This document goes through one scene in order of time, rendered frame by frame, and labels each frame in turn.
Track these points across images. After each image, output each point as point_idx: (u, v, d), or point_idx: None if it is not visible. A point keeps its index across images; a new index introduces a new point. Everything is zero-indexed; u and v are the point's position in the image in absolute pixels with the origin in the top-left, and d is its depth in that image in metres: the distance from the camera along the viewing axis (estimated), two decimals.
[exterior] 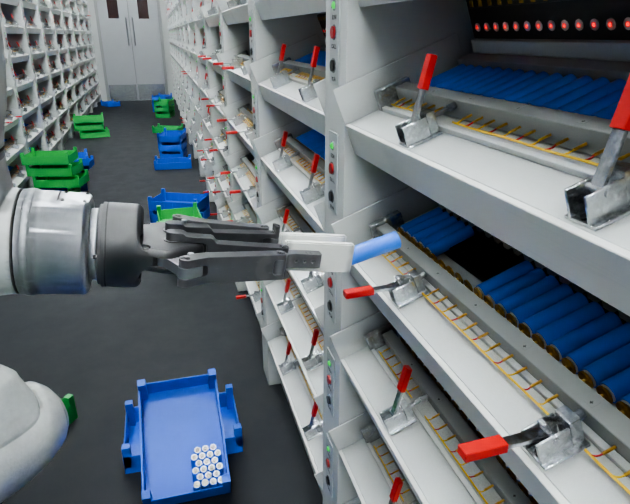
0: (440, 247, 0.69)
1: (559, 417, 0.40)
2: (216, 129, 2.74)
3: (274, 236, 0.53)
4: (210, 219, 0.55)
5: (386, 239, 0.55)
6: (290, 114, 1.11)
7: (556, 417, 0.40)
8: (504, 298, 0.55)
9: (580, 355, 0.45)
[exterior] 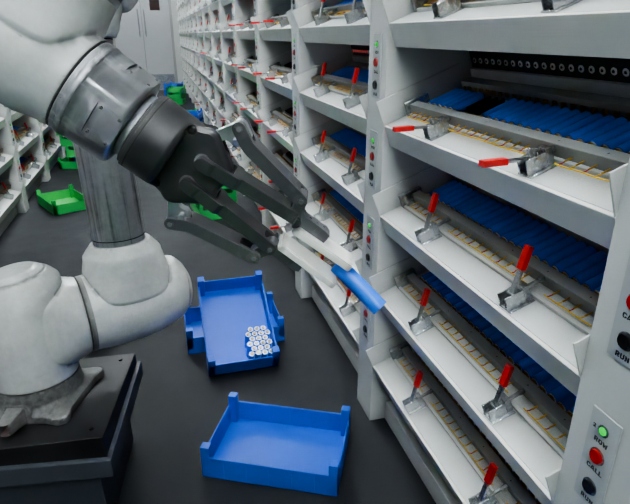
0: (459, 106, 0.96)
1: (539, 148, 0.67)
2: (242, 94, 3.01)
3: (291, 222, 0.51)
4: (263, 156, 0.48)
5: (509, 103, 0.87)
6: (332, 42, 1.38)
7: (537, 148, 0.67)
8: (506, 117, 0.82)
9: (554, 128, 0.72)
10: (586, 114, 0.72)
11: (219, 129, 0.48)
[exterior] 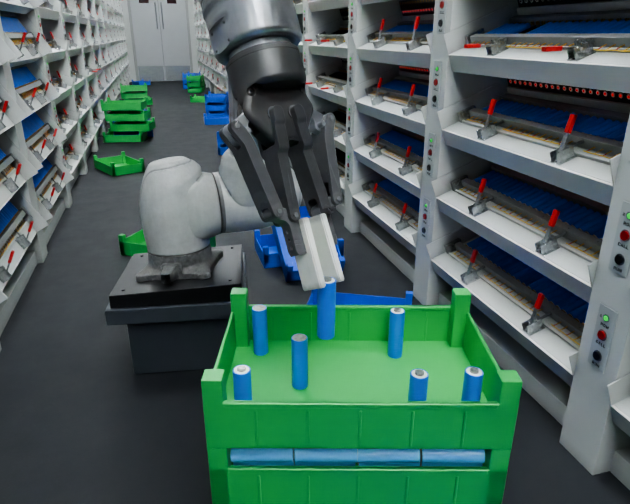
0: (512, 33, 1.25)
1: (583, 40, 0.97)
2: None
3: None
4: (239, 165, 0.51)
5: (553, 25, 1.17)
6: None
7: (581, 40, 0.97)
8: (552, 32, 1.12)
9: (591, 31, 1.02)
10: (614, 21, 1.02)
11: (238, 116, 0.51)
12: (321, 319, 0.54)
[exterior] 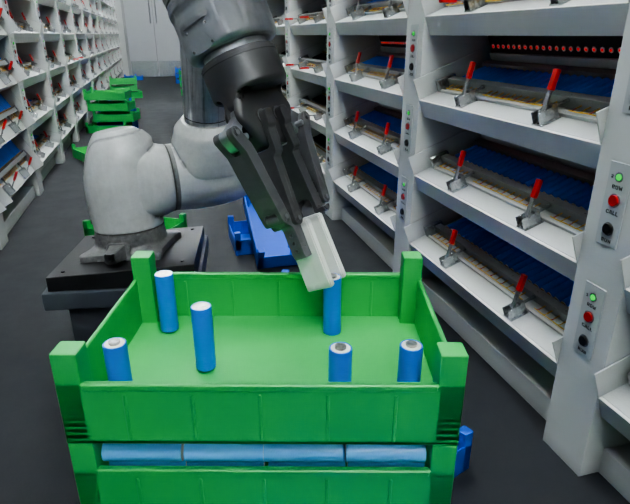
0: None
1: None
2: None
3: None
4: (236, 173, 0.49)
5: None
6: None
7: None
8: None
9: None
10: None
11: (229, 121, 0.48)
12: None
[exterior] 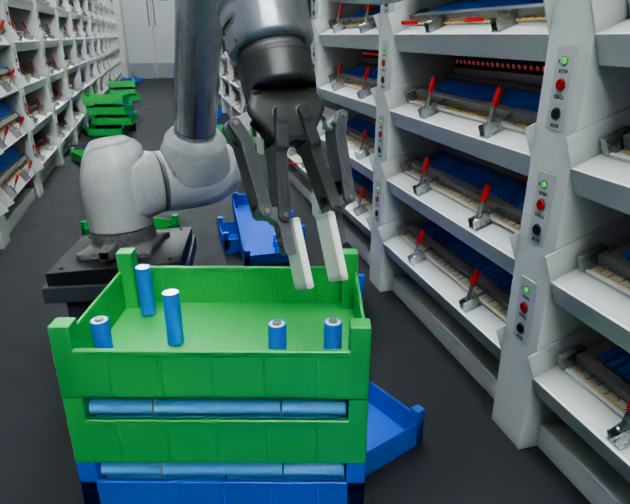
0: (452, 10, 1.25)
1: (505, 11, 0.96)
2: None
3: None
4: (237, 162, 0.52)
5: (489, 0, 1.16)
6: None
7: (504, 11, 0.96)
8: (485, 7, 1.11)
9: (517, 3, 1.01)
10: None
11: (242, 114, 0.52)
12: (473, 2, 1.20)
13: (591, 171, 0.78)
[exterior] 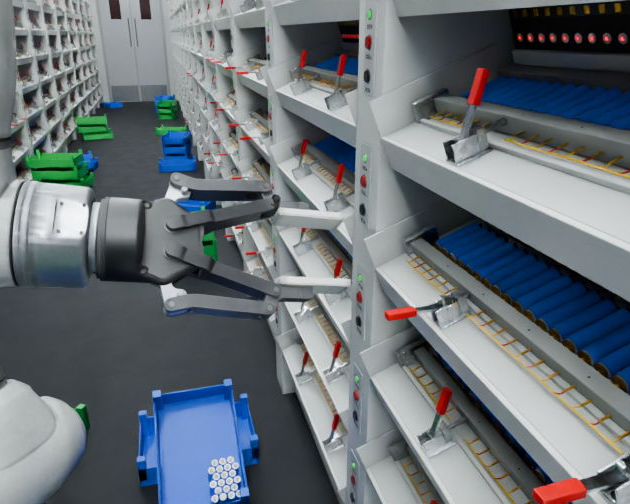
0: (481, 265, 0.67)
1: None
2: (224, 132, 2.72)
3: (274, 209, 0.53)
4: (211, 179, 0.52)
5: (560, 284, 0.58)
6: (312, 122, 1.09)
7: None
8: (559, 323, 0.53)
9: None
10: None
11: (165, 197, 0.51)
12: (525, 268, 0.62)
13: None
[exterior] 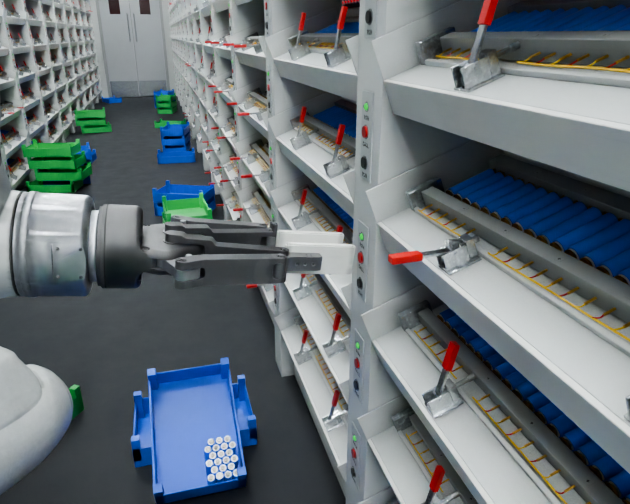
0: (499, 206, 0.63)
1: None
2: (222, 118, 2.68)
3: None
4: (219, 284, 0.46)
5: (588, 216, 0.54)
6: (311, 85, 1.05)
7: None
8: (591, 251, 0.49)
9: None
10: None
11: (166, 269, 0.45)
12: (548, 205, 0.59)
13: None
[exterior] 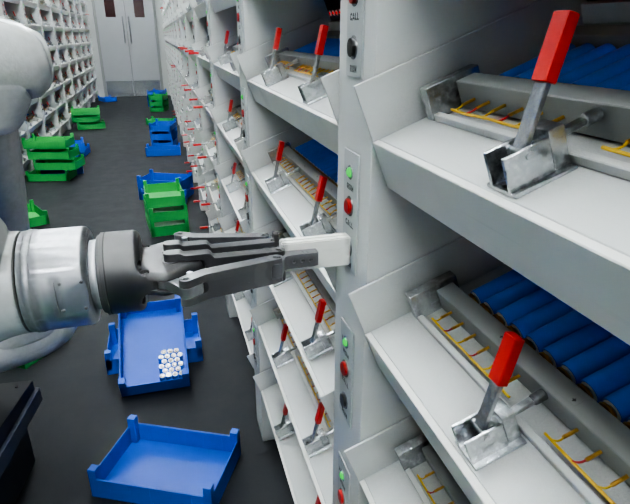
0: (312, 156, 1.04)
1: (330, 215, 0.76)
2: (196, 112, 3.09)
3: None
4: (223, 295, 0.47)
5: None
6: (230, 83, 1.46)
7: (328, 217, 0.76)
8: (332, 173, 0.90)
9: None
10: None
11: (169, 289, 0.46)
12: (332, 153, 0.99)
13: (376, 501, 0.57)
